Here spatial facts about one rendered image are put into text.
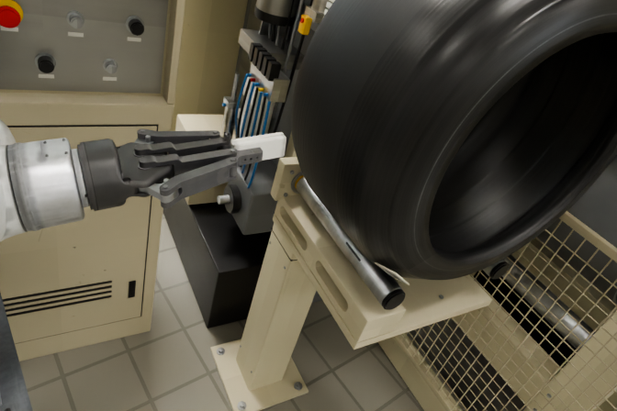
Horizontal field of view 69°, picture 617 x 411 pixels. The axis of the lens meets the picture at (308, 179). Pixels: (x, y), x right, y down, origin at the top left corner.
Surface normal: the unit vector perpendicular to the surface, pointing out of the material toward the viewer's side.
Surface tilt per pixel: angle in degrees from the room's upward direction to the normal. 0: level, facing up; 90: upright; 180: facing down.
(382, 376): 0
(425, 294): 0
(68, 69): 90
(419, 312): 0
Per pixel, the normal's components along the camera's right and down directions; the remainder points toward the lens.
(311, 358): 0.25, -0.81
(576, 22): 0.42, 0.44
